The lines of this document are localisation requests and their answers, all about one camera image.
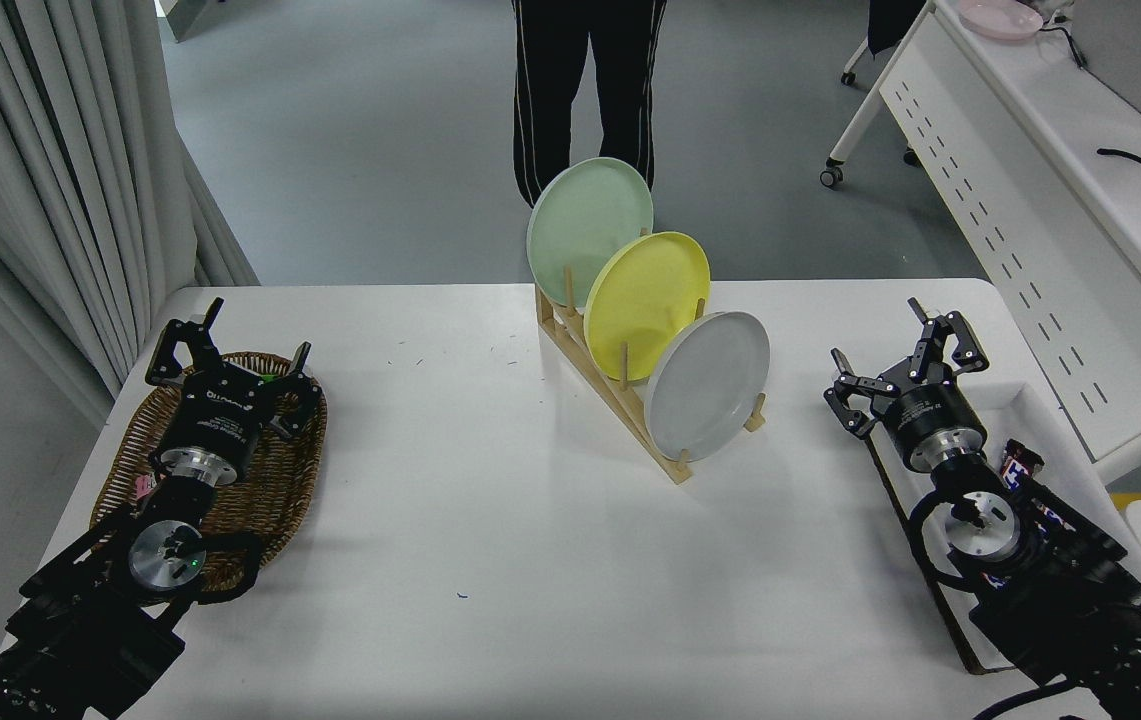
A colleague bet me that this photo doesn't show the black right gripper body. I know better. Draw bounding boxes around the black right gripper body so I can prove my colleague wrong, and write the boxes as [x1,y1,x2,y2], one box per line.
[880,375,988,469]

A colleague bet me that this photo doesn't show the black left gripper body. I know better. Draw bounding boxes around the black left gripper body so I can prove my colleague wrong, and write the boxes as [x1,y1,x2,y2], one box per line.
[158,367,284,472]

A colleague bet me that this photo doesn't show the grey plate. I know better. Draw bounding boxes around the grey plate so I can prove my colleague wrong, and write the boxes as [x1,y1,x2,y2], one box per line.
[644,311,772,463]

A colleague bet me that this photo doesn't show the yellow plate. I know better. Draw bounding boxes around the yellow plate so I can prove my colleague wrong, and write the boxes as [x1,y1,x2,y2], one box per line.
[583,231,712,382]

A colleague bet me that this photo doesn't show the wooden plate rack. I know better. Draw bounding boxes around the wooden plate rack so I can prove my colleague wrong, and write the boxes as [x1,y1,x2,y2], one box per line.
[534,228,768,486]

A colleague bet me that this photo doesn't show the pale green plate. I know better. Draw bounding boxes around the pale green plate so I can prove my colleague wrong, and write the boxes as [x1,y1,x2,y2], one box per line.
[526,157,655,309]

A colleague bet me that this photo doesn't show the pink plate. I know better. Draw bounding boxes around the pink plate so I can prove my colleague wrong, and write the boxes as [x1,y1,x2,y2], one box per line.
[957,0,1045,41]

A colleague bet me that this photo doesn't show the white tray with dark edge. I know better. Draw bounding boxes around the white tray with dark edge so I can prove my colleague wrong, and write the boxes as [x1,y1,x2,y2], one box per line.
[865,378,1141,676]

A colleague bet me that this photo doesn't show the brown wicker basket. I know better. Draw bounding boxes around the brown wicker basket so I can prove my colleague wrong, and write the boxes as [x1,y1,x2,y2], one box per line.
[90,350,329,593]

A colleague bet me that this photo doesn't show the brown snack bar, white characters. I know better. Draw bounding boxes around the brown snack bar, white characters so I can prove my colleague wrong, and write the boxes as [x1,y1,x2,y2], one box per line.
[1000,438,1046,481]

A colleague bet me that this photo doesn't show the brown Snickers bar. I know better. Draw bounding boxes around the brown Snickers bar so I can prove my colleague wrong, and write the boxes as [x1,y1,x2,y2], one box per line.
[1033,485,1078,533]

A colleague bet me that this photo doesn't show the white perforated desk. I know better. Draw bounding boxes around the white perforated desk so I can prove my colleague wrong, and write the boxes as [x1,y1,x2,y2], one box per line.
[820,0,1141,486]

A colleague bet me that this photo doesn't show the grey curtain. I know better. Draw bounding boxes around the grey curtain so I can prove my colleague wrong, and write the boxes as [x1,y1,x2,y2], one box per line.
[0,0,261,426]

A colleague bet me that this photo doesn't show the grey laptop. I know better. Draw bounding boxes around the grey laptop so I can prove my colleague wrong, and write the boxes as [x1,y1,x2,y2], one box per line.
[1070,0,1141,138]

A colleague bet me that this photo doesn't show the thick black cable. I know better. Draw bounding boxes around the thick black cable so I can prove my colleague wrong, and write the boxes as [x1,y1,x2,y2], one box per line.
[1096,147,1141,186]

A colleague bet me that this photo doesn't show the thin black cable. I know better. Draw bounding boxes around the thin black cable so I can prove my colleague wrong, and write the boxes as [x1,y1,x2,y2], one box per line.
[1035,8,1089,71]

